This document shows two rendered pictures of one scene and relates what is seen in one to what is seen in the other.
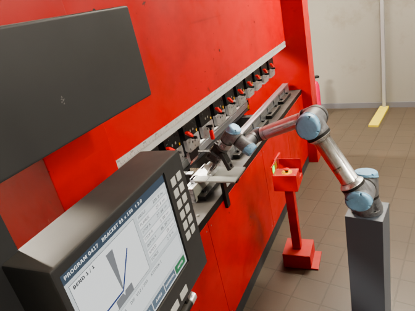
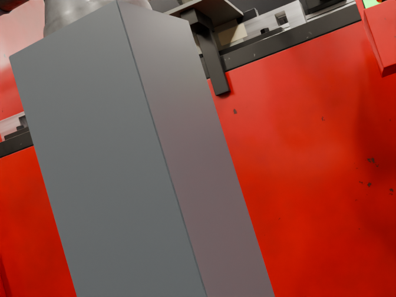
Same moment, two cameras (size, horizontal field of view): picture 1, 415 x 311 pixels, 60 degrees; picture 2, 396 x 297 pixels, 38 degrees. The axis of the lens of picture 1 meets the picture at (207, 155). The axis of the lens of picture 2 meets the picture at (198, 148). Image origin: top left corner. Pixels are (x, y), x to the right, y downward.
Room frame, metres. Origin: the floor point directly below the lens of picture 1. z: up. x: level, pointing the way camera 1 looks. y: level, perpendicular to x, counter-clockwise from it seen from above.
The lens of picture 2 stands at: (1.49, -1.52, 0.53)
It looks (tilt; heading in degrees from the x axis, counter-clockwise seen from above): 5 degrees up; 78
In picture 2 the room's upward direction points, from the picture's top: 17 degrees counter-clockwise
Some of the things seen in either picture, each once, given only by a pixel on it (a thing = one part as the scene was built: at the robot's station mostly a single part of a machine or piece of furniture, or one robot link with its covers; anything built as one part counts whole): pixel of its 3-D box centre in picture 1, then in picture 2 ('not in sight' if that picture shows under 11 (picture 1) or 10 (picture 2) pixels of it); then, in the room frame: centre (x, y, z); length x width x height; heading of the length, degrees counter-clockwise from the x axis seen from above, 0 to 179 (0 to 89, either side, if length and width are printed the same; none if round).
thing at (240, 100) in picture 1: (236, 94); not in sight; (2.66, -0.31, 1.26); 0.15 x 0.09 x 0.17; 149
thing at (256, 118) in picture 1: (262, 113); not in sight; (3.09, -0.56, 0.92); 1.68 x 0.06 x 0.10; 149
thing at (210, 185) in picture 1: (212, 186); (234, 52); (2.00, 0.01, 0.89); 0.30 x 0.05 x 0.03; 149
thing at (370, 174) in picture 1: (365, 182); not in sight; (1.57, -0.74, 0.94); 0.13 x 0.12 x 0.14; 143
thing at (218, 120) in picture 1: (214, 111); not in sight; (2.32, -0.11, 1.26); 0.15 x 0.09 x 0.17; 149
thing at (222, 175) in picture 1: (219, 174); (200, 16); (1.92, -0.04, 1.00); 0.26 x 0.18 x 0.01; 59
